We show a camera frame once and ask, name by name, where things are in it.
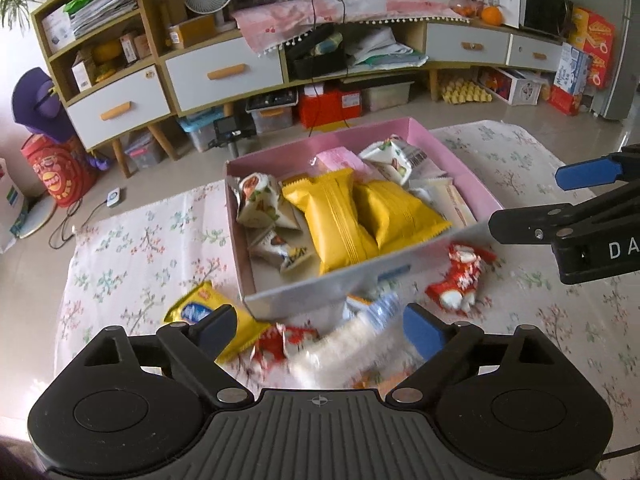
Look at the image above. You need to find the yellow blue biscuit packet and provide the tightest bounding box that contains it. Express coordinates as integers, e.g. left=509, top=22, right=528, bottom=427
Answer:
left=163, top=282, right=270, bottom=364

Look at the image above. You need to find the red white snack packet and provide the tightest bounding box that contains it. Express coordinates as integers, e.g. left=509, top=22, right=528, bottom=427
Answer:
left=425, top=243, right=497, bottom=316

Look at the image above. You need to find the clear white rice cracker pack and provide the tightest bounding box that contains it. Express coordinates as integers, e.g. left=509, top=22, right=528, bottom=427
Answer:
left=288, top=292, right=416, bottom=389

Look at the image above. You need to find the pale yellow cracker packet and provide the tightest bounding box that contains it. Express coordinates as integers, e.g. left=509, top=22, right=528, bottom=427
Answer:
left=408, top=177, right=477, bottom=229

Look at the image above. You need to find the gold snack packet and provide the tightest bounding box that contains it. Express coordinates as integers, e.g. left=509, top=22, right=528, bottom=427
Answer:
left=352, top=180, right=452, bottom=254
left=282, top=168, right=378, bottom=275

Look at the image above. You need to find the white patterned snack packet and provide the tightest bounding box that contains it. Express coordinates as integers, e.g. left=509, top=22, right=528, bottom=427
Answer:
left=235, top=172, right=300, bottom=230

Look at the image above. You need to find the orange white snack packet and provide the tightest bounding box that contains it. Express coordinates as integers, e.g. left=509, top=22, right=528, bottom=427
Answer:
left=352, top=372, right=405, bottom=396

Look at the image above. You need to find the red floral snack packet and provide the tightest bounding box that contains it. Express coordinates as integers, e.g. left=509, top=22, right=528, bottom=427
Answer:
left=250, top=323, right=320, bottom=370

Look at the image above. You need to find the white barcode snack packet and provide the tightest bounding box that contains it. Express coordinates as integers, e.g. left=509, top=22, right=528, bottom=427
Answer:
left=358, top=136, right=447, bottom=186

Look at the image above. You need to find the yellow egg tray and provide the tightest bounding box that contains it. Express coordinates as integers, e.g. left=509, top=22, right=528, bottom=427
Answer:
left=438, top=73, right=492, bottom=105

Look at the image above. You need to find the pink cardboard box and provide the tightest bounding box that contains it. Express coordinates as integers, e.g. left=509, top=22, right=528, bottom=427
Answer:
left=226, top=118, right=501, bottom=320

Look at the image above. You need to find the orange fruit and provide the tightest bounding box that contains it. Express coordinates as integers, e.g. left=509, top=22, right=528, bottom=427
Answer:
left=480, top=6, right=504, bottom=26

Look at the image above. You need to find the red cartoon bag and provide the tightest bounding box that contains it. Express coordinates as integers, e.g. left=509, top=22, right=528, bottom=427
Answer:
left=21, top=134, right=98, bottom=208

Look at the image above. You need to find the white shopping bag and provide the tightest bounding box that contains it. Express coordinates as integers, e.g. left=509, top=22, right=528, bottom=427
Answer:
left=0, top=159, right=28, bottom=254

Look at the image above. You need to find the red gift box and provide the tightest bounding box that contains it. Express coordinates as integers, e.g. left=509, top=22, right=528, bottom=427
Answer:
left=298, top=89, right=362, bottom=129

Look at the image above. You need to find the wooden cabinet with drawers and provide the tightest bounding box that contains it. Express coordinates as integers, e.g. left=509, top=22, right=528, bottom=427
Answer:
left=32, top=0, right=560, bottom=165

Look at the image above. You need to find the purple hat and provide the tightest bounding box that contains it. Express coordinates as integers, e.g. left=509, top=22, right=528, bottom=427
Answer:
left=12, top=67, right=76, bottom=143

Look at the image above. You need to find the pink cloth cover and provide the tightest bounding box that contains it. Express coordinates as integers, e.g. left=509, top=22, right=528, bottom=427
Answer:
left=233, top=0, right=470, bottom=55

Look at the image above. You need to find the black handheld camera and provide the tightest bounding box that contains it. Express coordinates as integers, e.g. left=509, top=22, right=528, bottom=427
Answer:
left=210, top=114, right=257, bottom=158

